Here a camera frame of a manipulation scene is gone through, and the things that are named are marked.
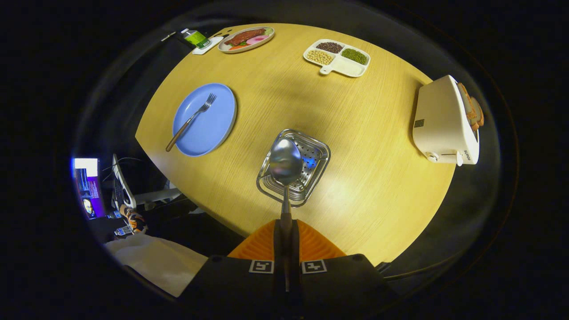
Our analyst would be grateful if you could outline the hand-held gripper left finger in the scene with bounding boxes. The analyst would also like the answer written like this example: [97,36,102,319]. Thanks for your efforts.
[178,219,287,320]

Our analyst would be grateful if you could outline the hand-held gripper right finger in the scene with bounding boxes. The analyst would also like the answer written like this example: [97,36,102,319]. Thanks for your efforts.
[287,219,399,320]

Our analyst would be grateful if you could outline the metal spoon with brown handle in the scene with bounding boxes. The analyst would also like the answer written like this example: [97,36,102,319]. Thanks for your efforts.
[269,138,303,293]

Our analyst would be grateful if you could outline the metal fork with brown handle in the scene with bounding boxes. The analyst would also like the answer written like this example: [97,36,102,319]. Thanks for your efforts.
[165,93,217,152]

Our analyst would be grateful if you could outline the perforated metal tray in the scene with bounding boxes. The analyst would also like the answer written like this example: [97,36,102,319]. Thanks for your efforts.
[256,129,331,208]

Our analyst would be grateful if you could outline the person's white clothing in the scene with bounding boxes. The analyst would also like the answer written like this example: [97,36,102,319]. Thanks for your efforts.
[104,233,209,297]

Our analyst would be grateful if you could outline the blue plate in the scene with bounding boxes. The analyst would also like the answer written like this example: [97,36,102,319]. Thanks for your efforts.
[172,83,237,157]

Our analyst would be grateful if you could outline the orange patterned object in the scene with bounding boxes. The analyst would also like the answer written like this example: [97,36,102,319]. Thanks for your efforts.
[120,204,148,234]

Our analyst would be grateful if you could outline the white divided bean dish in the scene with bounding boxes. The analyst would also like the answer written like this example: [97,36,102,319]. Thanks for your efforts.
[303,39,371,78]

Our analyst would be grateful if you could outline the white toaster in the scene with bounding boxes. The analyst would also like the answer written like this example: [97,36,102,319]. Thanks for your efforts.
[412,75,481,167]

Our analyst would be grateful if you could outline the computer monitor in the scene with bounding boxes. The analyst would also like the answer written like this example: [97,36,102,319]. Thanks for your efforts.
[72,157,106,220]

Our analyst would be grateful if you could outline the white plate of meat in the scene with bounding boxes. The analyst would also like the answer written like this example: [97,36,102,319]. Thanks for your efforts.
[218,26,275,54]

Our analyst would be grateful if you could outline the white square coaster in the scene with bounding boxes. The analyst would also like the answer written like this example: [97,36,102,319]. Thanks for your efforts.
[192,36,224,55]

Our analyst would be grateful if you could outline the green drink bottle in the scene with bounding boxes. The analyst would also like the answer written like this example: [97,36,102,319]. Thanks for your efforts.
[180,28,211,49]

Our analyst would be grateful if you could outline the toasted bread slice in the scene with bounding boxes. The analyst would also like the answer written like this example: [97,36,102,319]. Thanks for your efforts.
[457,82,478,125]
[469,97,485,132]

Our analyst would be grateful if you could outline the white chair frame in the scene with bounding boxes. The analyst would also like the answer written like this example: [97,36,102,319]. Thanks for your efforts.
[111,153,183,209]

